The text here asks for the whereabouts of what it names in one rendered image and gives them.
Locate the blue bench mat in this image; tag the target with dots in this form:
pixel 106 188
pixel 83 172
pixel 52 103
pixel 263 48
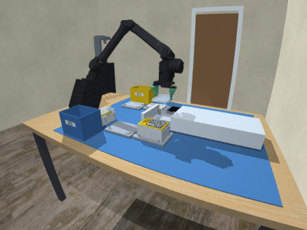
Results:
pixel 228 168

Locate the yellow open bin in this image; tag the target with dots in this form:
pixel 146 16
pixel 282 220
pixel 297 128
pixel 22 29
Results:
pixel 143 94

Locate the blue open-top box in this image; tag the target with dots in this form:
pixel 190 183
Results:
pixel 81 122

